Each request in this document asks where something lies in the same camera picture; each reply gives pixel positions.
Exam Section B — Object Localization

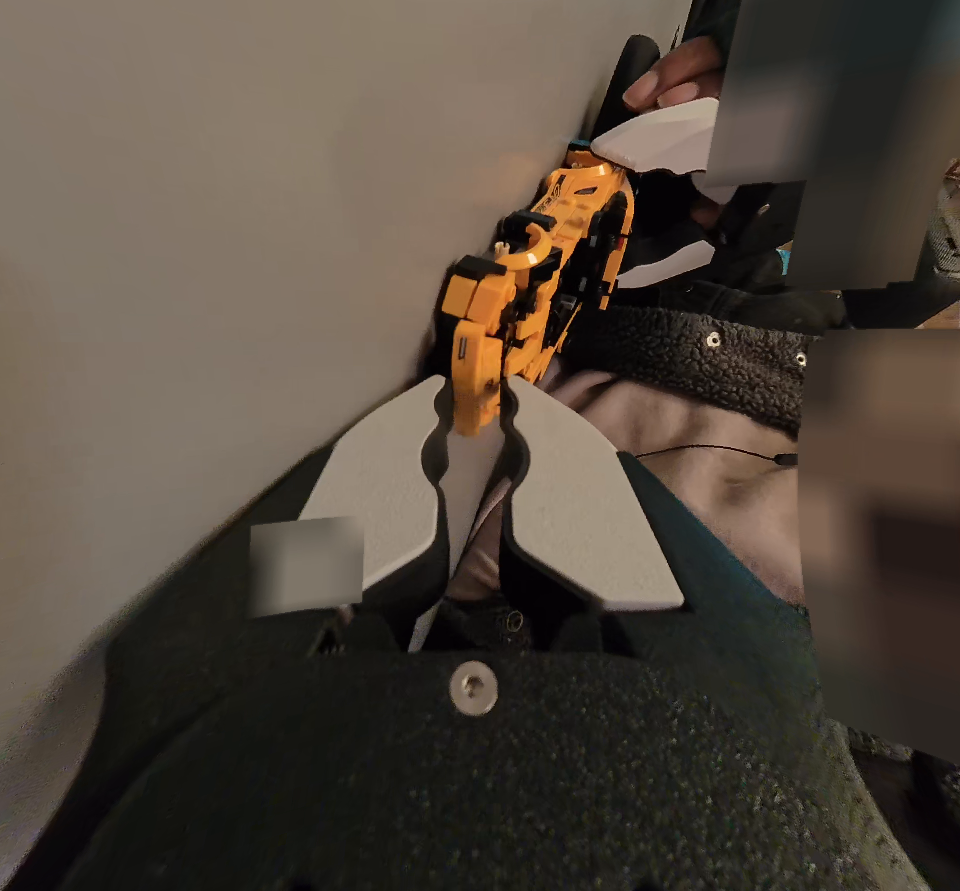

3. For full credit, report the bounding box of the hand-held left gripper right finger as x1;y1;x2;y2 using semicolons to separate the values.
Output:
498;378;687;654

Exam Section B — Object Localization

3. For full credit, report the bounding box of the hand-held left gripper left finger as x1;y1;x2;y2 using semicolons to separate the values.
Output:
298;373;453;654

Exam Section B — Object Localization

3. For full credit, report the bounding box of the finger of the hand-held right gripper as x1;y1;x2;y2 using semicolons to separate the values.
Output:
590;96;722;177
615;239;718;291

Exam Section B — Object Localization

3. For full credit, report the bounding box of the orange lego car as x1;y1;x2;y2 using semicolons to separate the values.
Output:
438;144;638;384

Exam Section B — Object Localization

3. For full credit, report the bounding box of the person's right hand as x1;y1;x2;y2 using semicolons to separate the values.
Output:
622;36;726;112

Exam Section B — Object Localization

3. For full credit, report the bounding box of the person's black fleece jacket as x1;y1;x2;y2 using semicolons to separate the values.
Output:
566;282;853;444

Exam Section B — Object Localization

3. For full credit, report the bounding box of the black earphone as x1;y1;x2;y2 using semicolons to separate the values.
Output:
633;442;801;469

